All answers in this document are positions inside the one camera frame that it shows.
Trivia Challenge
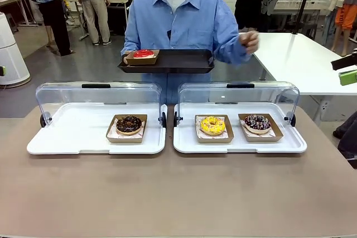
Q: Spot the cardboard tray of red donut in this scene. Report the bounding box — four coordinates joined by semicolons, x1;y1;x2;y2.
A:
125;49;161;66

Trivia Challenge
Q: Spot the red glazed donut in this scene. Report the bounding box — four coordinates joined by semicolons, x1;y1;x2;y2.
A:
132;49;156;59

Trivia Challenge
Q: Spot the black serving tray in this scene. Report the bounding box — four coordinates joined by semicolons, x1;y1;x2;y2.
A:
117;48;216;75

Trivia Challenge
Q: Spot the person's right forearm blue sleeve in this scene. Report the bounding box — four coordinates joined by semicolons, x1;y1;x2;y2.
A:
121;27;142;55

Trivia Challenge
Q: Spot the person's left forearm blue sleeve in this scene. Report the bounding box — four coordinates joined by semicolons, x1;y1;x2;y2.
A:
214;34;252;67

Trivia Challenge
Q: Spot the person in dark jeans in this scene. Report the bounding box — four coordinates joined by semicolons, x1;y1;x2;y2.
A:
332;110;357;170

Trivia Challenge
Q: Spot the person in patterned blue shirt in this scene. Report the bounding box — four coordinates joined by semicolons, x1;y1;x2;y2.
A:
23;0;75;57

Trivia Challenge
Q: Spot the purple drizzled donut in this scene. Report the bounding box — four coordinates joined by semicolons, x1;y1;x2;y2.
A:
244;114;272;134

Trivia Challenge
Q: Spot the cardboard tray of purple donut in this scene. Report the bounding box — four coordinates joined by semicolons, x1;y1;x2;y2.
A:
237;113;284;143

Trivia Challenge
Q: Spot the person in khaki trousers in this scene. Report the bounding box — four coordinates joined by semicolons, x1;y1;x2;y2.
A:
69;0;112;47

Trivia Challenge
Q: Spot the chocolate sprinkle donut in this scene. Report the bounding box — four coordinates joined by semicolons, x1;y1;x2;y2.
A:
115;115;143;136

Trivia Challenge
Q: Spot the cardboard tray of chocolate donut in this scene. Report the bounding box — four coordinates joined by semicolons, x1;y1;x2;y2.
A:
105;114;148;144

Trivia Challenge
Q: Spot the yellow sprinkle donut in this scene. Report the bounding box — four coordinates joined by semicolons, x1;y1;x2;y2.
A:
200;115;226;136

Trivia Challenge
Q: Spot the cardboard tray of yellow donut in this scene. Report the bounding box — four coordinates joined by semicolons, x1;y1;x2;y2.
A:
195;114;235;144

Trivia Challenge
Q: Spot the person's left hand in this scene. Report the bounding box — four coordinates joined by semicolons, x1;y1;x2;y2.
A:
239;30;260;55

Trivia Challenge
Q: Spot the white air purifier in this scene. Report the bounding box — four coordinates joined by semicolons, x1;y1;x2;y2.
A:
0;12;31;86

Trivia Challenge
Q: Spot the mannequin with orange shorts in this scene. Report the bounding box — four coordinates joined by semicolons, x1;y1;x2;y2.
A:
328;0;357;57

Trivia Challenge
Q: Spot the white side table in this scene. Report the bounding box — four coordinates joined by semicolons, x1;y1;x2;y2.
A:
238;32;357;96

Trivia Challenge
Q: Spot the background long white desk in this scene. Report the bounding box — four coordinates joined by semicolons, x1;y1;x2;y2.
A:
267;0;329;32

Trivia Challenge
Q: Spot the black tripod pole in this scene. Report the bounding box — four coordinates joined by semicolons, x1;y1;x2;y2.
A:
291;0;317;36

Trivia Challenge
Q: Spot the clear plastic display lid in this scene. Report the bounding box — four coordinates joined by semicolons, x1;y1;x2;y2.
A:
36;81;168;129
173;81;300;128

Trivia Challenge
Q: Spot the white display tray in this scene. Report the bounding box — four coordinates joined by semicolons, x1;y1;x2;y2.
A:
26;102;167;156
173;102;308;154

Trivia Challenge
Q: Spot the printed paper liner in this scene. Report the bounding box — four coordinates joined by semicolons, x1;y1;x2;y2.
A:
196;116;231;140
108;119;147;140
241;118;276;138

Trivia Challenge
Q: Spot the background desk with equipment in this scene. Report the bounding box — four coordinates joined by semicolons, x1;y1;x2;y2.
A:
65;0;132;41

